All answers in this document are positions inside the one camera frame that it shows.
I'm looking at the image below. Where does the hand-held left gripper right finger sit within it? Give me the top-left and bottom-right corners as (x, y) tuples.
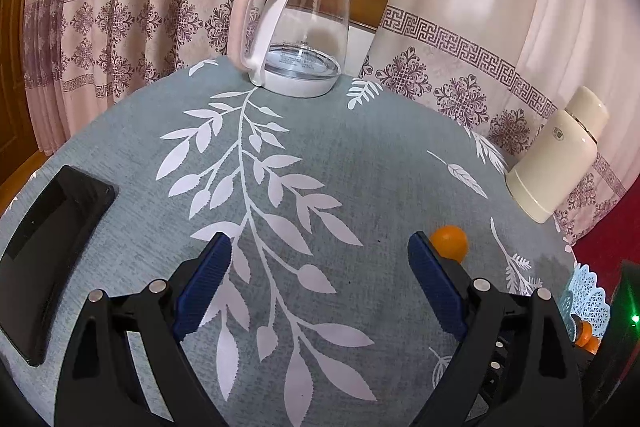
(407, 231), (585, 427)

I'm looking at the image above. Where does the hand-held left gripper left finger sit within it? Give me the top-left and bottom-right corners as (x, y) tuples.
(54, 232), (233, 427)

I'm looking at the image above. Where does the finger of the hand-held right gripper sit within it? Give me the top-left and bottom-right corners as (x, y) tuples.
(477, 332), (508, 408)

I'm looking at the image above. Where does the light blue lattice basket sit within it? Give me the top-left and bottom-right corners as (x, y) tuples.
(557, 262), (613, 348)

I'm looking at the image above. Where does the yellowish orange tangerine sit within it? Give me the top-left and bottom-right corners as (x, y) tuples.
(431, 225), (470, 264)

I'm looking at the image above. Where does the red cloth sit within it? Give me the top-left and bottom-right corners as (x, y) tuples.
(570, 192), (640, 288)

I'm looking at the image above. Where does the grey leaf-print tablecloth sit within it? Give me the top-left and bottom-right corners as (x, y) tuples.
(0, 57), (581, 427)

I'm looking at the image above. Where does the cream thermos jug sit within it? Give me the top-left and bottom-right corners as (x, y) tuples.
(505, 86), (610, 224)

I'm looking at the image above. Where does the pink patterned curtain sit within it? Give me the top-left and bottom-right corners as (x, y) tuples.
(357, 0), (631, 248)
(22, 0), (301, 158)

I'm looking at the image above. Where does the wooden door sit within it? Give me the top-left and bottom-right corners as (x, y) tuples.
(0, 0), (43, 185)

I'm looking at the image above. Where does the glass kettle with pink handle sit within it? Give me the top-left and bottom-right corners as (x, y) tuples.
(227, 0), (353, 98)

